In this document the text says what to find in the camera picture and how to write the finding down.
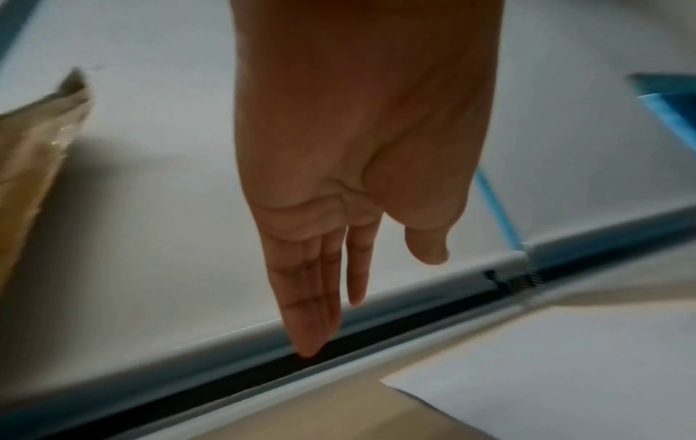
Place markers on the person's left hand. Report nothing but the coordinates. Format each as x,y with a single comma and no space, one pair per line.
353,107

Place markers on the white paper sheet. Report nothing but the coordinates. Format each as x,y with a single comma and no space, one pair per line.
571,374

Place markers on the narrow white roller blind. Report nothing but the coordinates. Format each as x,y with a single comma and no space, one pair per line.
571,129

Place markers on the wide white roller blind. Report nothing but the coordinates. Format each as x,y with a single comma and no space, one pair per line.
136,215

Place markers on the blue tinted window glass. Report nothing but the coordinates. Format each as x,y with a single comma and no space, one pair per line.
671,107

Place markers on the brown cardboard box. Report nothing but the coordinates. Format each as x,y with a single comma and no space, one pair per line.
32,142

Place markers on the dark window frame rail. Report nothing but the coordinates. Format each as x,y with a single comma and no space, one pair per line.
261,374

